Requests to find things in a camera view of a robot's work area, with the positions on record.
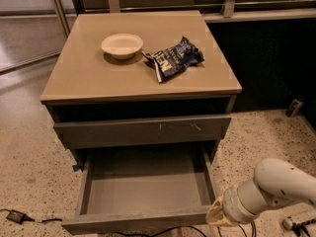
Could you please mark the foam gripper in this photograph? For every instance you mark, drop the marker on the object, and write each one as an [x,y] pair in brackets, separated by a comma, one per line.
[231,202]

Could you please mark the grey drawer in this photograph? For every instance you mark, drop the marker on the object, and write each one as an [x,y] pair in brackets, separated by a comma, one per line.
[142,190]
[141,131]

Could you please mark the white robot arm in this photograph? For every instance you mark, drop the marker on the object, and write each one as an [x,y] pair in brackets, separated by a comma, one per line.
[275,184]

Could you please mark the grey drawer cabinet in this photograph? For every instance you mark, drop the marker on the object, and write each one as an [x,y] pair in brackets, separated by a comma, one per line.
[87,84]

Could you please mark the grey top drawer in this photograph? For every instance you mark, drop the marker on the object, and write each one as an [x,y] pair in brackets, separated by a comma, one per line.
[141,131]

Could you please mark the white power strip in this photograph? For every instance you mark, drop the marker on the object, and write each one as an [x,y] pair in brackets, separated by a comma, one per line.
[305,218]

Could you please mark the small grey floor device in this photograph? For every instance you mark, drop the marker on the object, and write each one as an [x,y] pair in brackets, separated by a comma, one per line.
[294,108]

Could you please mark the blue tape piece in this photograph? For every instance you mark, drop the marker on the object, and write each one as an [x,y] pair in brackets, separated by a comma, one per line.
[75,168]

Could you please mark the blue chip bag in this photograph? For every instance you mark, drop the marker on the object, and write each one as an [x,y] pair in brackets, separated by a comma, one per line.
[174,60]

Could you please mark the white bowl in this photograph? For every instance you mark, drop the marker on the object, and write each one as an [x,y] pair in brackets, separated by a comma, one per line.
[122,46]

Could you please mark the black power adapter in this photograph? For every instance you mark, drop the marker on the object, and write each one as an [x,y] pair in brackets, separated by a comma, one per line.
[18,217]

